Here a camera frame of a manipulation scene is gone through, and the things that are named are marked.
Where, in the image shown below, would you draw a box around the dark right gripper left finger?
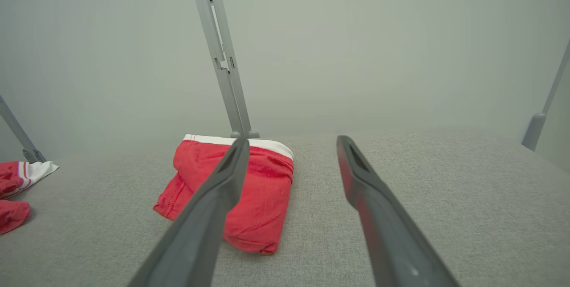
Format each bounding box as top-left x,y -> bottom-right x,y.
127,138 -> 251,287

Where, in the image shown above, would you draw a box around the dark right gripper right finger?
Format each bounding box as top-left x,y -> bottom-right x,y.
336,135 -> 461,287

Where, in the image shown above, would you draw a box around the red shorts white waistband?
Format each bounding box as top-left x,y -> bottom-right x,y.
153,134 -> 294,255

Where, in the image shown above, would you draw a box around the red jersey white sleeves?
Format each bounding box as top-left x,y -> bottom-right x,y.
0,160 -> 60,235

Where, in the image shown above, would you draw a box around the grey metal frame post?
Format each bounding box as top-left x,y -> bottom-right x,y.
186,0 -> 244,139
0,96 -> 46,164
203,0 -> 261,139
521,40 -> 570,152

